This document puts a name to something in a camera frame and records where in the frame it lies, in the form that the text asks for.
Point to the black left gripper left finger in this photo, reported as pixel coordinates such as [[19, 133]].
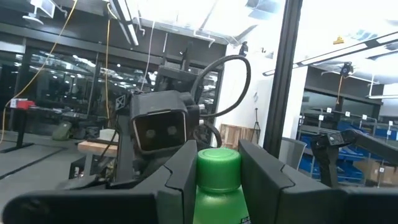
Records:
[[124, 207]]

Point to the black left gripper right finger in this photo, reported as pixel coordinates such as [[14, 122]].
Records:
[[311, 207]]

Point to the green travel bottle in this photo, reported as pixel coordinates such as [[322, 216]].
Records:
[[219, 186]]

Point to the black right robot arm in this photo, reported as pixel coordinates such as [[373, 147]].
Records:
[[174, 77]]

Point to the white box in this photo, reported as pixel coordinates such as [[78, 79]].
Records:
[[109, 135]]

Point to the wooden workbench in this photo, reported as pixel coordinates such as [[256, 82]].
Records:
[[96, 147]]

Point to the grey mesh chair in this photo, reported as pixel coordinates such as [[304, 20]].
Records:
[[290, 152]]

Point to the cardboard box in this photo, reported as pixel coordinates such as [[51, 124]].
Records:
[[373, 171]]

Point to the blue bin shelving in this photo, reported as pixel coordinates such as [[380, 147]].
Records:
[[348, 124]]

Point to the wooden crate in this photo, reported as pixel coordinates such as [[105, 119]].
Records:
[[234, 137]]

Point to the green backpack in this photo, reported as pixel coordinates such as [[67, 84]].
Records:
[[61, 131]]

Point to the black tripod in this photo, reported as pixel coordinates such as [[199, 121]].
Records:
[[256, 124]]

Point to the black stand table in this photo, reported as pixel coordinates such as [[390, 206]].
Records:
[[21, 127]]

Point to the red box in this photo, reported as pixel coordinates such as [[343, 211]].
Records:
[[25, 103]]

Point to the yellow ceiling clamp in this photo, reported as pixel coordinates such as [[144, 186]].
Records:
[[338, 40]]

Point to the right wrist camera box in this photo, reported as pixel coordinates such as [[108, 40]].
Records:
[[160, 130]]

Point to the black metal rig frame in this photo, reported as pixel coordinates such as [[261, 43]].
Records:
[[283, 77]]

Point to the black ceiling camera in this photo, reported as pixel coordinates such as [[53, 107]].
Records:
[[346, 69]]

